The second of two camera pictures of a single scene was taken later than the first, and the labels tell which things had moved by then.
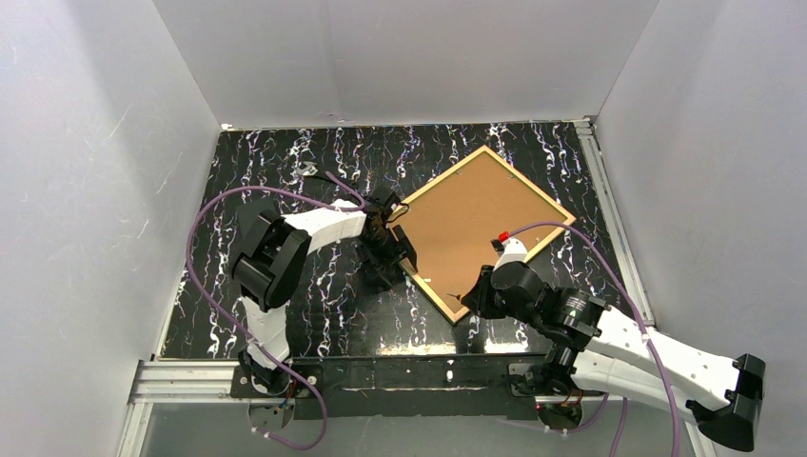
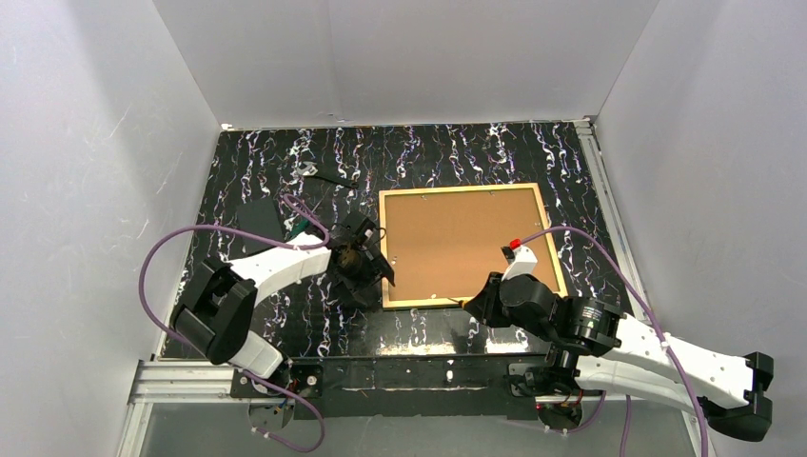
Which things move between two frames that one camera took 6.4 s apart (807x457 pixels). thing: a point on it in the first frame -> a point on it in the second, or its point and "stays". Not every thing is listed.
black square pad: x=250 y=227 stays
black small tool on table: x=310 y=168 stays
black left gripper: x=383 y=250 -> x=370 y=264
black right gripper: x=477 y=297 stays
